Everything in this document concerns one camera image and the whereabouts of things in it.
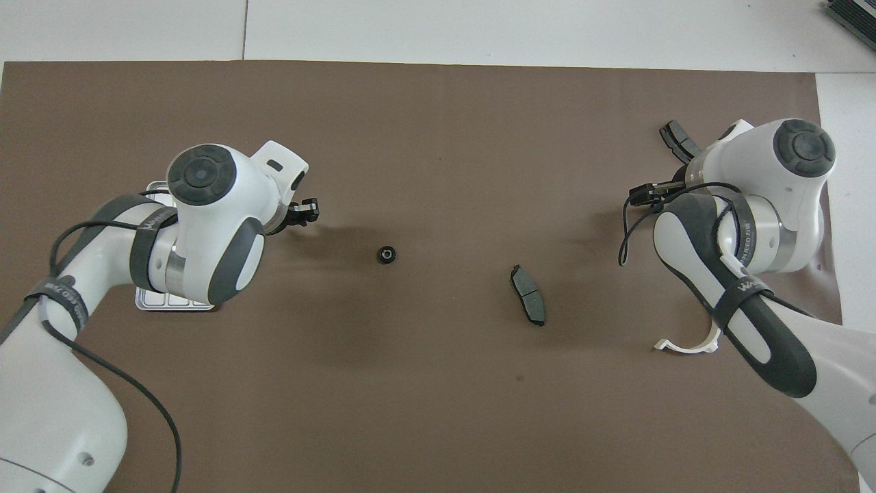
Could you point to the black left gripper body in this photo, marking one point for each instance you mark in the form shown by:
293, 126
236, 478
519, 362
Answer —
284, 222

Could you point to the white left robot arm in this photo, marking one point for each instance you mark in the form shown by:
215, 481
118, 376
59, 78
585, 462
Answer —
205, 226

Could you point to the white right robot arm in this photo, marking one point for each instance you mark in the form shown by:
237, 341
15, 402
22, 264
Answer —
753, 205

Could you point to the silver metal tray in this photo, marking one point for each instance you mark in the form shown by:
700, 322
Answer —
171, 301

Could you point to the brown table mat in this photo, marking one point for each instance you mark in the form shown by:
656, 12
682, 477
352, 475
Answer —
410, 137

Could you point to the long dark brake pad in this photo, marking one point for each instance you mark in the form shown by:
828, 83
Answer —
527, 291

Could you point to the short dark brake pad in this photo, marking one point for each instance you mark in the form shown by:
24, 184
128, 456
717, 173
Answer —
674, 137

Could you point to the grey finned device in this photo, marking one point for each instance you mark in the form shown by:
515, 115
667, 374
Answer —
855, 14

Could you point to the white curved plastic bracket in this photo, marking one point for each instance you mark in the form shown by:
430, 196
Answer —
684, 348

